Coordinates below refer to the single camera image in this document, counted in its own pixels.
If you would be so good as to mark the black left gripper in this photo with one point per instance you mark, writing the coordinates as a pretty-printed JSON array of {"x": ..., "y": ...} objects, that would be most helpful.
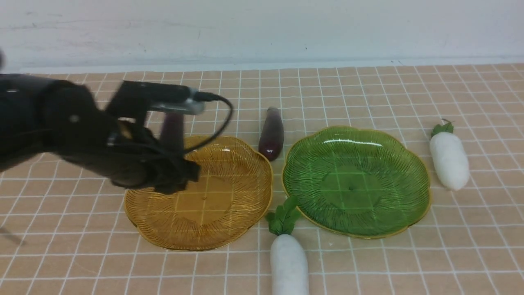
[{"x": 132, "y": 158}]

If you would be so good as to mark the purple eggplant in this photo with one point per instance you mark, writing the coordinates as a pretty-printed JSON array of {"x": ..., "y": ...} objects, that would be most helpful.
[
  {"x": 272, "y": 136},
  {"x": 173, "y": 132}
]

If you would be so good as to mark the white radish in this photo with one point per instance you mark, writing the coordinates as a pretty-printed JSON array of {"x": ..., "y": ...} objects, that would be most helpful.
[
  {"x": 449, "y": 156},
  {"x": 288, "y": 261}
]

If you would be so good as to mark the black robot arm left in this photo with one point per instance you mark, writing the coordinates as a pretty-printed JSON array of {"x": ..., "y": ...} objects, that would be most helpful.
[{"x": 44, "y": 115}]

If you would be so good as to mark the amber glass plate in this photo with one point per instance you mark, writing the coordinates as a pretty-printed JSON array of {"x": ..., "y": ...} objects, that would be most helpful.
[{"x": 233, "y": 193}]

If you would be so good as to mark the green glass plate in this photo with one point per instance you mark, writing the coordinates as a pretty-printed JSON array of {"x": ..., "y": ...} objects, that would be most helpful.
[{"x": 361, "y": 183}]

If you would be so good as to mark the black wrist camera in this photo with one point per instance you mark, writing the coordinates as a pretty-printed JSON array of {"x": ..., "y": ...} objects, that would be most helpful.
[{"x": 133, "y": 100}]

